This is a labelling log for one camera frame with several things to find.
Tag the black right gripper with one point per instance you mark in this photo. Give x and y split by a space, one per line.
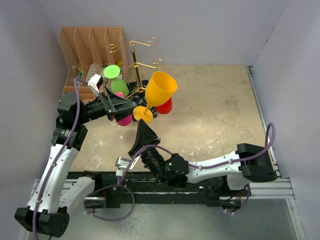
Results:
144 134

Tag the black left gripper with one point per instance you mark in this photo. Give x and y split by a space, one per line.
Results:
115 107

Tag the red plastic wine glass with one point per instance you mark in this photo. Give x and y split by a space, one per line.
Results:
165 108

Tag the yellow plastic wine glass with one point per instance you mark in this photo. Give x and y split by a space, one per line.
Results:
159 90

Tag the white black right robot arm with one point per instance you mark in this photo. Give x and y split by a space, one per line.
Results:
247 164

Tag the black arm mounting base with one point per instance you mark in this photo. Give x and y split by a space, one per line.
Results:
212 192

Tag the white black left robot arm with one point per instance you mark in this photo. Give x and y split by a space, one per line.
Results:
49 209

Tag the pink plastic wine glass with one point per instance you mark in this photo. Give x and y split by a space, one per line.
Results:
128 119

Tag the green plastic wine glass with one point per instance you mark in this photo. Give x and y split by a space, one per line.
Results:
117 84

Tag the papers in organizer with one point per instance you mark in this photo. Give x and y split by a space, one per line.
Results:
78 72

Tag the peach plastic file organizer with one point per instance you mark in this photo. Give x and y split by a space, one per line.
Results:
87 45

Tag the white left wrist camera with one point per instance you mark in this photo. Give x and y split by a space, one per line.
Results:
94 83

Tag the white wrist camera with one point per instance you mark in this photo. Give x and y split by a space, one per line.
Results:
94 83
122 164

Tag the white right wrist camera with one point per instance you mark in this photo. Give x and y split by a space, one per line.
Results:
122 164

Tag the gold wire wine glass rack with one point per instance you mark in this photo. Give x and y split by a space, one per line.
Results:
137 89

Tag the aluminium frame rail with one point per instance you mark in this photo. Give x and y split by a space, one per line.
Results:
215 108

